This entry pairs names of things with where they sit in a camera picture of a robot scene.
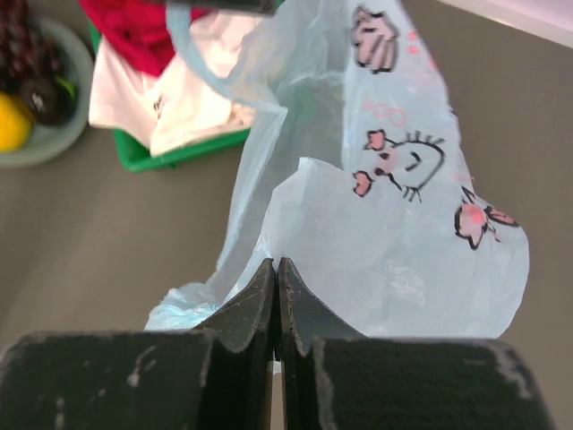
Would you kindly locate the dark purple round fruit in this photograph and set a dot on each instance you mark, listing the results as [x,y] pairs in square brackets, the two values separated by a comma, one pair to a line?
[51,100]

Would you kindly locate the light blue plastic bag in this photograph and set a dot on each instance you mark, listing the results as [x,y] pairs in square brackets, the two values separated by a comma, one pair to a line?
[353,170]

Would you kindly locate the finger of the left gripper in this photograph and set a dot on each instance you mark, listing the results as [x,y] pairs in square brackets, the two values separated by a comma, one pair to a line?
[244,6]

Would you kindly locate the orange fruit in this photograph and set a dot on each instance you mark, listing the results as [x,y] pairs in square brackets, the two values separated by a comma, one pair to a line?
[16,123]

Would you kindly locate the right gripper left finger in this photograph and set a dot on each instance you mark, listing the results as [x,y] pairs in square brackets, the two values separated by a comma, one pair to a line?
[215,376]

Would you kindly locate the white cloth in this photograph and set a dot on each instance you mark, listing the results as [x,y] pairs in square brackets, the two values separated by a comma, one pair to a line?
[179,103]

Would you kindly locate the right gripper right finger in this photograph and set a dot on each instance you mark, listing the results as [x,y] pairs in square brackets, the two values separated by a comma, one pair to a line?
[336,378]

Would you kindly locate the green plastic tray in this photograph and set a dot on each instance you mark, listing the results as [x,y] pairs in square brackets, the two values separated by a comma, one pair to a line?
[170,152]

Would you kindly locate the red cloth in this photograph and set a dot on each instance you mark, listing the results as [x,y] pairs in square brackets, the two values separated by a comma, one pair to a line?
[136,30]

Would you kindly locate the grey-green plate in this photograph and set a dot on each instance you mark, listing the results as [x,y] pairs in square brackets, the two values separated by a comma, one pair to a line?
[48,142]

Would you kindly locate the dark red grape bunch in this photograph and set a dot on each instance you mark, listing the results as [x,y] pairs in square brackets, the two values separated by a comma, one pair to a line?
[26,50]

